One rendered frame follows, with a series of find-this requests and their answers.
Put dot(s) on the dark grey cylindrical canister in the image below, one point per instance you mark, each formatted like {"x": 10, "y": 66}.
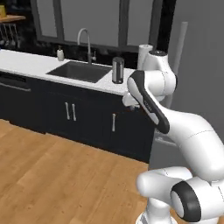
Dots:
{"x": 118, "y": 70}

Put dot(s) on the hanging grey kitchen tool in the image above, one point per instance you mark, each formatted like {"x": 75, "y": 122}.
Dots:
{"x": 2, "y": 39}
{"x": 18, "y": 39}
{"x": 12, "y": 38}

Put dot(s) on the wide black cupboard door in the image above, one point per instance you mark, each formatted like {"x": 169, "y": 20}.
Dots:
{"x": 131, "y": 137}

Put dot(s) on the grey fridge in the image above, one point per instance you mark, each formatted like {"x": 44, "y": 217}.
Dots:
{"x": 201, "y": 58}

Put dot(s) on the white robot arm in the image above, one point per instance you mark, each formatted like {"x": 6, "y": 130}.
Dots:
{"x": 192, "y": 137}

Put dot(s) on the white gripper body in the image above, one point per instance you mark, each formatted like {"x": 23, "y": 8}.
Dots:
{"x": 129, "y": 100}

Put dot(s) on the yellow item on shelf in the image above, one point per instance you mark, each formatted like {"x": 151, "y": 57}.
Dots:
{"x": 2, "y": 11}

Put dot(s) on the silver curved tap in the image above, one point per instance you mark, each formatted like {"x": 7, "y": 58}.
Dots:
{"x": 88, "y": 43}

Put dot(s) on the white paper towel roll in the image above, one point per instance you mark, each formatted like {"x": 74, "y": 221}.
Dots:
{"x": 143, "y": 57}

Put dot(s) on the wooden wall shelf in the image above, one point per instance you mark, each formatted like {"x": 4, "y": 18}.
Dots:
{"x": 11, "y": 18}

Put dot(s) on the dark sink basin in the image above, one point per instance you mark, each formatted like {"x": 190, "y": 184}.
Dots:
{"x": 80, "y": 71}

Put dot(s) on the black dishwasher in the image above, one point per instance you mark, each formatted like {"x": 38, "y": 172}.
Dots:
{"x": 14, "y": 102}

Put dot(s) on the white soap dispenser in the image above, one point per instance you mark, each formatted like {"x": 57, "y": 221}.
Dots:
{"x": 60, "y": 54}

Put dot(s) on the grey framed window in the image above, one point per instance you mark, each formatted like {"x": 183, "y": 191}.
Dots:
{"x": 96, "y": 20}

